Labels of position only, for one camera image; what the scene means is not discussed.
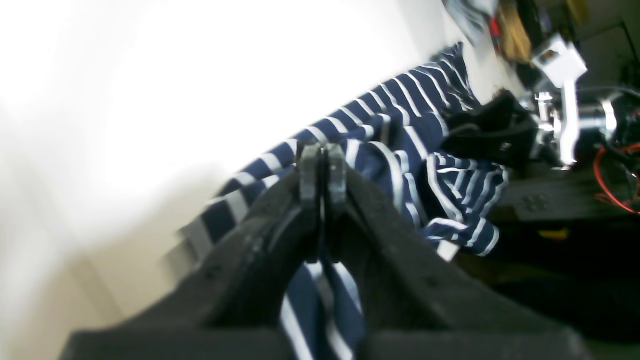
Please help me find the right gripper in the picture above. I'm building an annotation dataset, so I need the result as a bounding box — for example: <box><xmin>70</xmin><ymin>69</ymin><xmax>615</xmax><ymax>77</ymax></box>
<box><xmin>439</xmin><ymin>80</ymin><xmax>621</xmax><ymax>168</ymax></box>

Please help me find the red wire bundle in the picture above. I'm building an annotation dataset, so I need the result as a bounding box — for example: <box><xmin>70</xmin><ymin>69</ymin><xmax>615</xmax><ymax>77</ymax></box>
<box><xmin>592</xmin><ymin>142</ymin><xmax>640</xmax><ymax>216</ymax></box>

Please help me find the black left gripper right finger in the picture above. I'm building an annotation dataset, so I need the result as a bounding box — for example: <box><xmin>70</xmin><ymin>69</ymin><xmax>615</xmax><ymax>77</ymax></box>
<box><xmin>322</xmin><ymin>145</ymin><xmax>593</xmax><ymax>360</ymax></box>

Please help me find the navy white striped t-shirt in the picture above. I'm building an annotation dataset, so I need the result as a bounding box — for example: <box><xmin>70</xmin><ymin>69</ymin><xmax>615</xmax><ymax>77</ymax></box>
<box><xmin>182</xmin><ymin>42</ymin><xmax>509</xmax><ymax>360</ymax></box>

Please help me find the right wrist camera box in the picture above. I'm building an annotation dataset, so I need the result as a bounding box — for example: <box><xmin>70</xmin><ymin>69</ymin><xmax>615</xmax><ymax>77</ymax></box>
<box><xmin>531</xmin><ymin>33</ymin><xmax>588</xmax><ymax>89</ymax></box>

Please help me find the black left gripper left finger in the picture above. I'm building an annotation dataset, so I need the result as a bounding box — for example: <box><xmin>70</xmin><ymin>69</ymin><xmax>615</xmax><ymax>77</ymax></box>
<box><xmin>61</xmin><ymin>145</ymin><xmax>323</xmax><ymax>360</ymax></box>

